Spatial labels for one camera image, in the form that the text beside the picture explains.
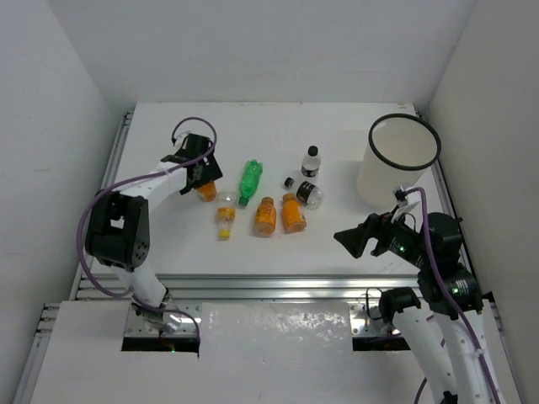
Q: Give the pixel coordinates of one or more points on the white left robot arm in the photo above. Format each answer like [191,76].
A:
[118,232]

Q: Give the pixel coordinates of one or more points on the white bin with black rim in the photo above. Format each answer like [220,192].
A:
[400,148]

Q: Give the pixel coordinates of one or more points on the clear bottle with black label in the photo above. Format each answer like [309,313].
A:
[306,192]

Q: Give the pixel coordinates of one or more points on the clear bottle with yellow cap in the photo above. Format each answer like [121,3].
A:
[226,213]

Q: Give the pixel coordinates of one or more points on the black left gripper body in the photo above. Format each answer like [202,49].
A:
[206,172]

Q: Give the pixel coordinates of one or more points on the white foam sheet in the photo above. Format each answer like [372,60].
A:
[275,353]

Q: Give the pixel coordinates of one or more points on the orange juice bottle left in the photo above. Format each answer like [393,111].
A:
[265,218]

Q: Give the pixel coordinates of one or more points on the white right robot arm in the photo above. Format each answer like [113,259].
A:
[442,323]

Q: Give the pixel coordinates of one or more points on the aluminium frame rail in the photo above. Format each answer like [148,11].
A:
[185,251]

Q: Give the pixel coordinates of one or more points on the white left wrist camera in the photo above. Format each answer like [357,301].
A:
[177,138]

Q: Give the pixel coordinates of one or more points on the orange juice bottle right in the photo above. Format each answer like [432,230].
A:
[292,214]

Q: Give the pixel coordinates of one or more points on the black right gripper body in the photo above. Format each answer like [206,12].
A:
[402,241]

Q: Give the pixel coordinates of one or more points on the upright clear bottle black cap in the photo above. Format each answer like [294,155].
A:
[311,162]

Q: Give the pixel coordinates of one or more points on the small orange juice bottle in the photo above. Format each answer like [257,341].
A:
[207,192]

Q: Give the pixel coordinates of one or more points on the green plastic bottle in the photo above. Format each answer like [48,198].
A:
[249,182]

